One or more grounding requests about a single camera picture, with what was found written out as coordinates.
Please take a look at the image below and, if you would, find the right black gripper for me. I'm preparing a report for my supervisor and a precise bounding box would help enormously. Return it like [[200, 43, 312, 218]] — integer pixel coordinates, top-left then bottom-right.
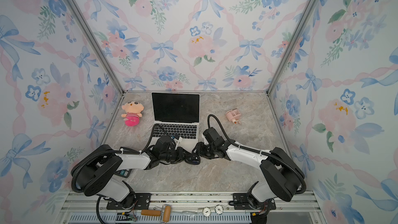
[[190, 141, 217, 159]]

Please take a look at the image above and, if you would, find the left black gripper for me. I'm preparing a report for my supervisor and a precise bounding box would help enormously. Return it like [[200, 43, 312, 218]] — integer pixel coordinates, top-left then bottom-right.
[[161, 147, 193, 164]]

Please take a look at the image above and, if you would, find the silver laptop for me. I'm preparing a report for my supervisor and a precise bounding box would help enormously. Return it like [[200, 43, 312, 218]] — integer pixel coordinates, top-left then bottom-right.
[[151, 92, 200, 152]]

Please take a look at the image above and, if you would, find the black wireless mouse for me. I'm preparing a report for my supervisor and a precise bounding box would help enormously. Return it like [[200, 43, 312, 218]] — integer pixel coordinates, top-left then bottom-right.
[[185, 155, 201, 165]]

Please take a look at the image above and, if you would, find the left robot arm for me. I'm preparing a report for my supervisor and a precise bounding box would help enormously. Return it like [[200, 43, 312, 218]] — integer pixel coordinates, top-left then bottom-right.
[[70, 136, 201, 209]]

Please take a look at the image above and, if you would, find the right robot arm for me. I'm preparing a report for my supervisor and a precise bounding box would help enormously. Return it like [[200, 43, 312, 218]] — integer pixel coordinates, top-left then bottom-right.
[[192, 127, 307, 209]]

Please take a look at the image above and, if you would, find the pink small toy appliance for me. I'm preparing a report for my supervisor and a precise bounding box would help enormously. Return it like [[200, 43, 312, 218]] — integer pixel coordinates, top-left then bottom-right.
[[226, 108, 242, 124]]

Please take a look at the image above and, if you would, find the white round knob left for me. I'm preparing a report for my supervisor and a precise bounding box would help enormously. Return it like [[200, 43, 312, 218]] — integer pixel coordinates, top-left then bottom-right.
[[203, 207, 211, 217]]

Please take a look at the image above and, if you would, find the white round knob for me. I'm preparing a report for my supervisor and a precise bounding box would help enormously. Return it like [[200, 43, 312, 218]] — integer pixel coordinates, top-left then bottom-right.
[[203, 207, 211, 217], [215, 205, 223, 215]]

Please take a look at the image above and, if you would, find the white round knob right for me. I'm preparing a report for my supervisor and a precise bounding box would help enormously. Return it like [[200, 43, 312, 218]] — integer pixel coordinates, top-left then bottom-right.
[[215, 205, 223, 215]]

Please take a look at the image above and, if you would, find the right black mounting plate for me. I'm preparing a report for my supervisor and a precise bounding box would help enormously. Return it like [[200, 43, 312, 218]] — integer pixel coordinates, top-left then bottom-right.
[[229, 193, 276, 211]]

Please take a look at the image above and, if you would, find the black mounting plate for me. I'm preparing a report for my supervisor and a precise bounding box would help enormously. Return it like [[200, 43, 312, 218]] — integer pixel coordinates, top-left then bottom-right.
[[229, 193, 276, 211], [106, 193, 152, 210]]

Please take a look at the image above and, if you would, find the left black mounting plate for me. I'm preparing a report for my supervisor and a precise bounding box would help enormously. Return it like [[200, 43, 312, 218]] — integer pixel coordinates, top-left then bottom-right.
[[106, 193, 152, 210]]

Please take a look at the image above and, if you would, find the black calculator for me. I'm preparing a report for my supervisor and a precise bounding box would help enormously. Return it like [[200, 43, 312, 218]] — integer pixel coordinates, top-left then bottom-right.
[[114, 169, 132, 178]]

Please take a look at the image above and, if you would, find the pink plush doll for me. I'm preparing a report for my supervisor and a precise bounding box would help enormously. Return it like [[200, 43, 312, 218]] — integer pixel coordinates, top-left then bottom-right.
[[121, 101, 144, 127]]

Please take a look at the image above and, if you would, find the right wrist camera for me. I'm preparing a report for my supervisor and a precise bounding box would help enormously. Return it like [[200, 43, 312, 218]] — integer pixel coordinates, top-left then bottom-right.
[[202, 130, 212, 145]]

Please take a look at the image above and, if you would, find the wooden handle roller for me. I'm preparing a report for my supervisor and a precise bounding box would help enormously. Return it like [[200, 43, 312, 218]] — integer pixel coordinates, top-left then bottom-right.
[[141, 205, 172, 224]]

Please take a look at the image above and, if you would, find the aluminium front rail frame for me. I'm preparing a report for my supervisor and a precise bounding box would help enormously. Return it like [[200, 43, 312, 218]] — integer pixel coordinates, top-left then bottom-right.
[[56, 191, 326, 224]]

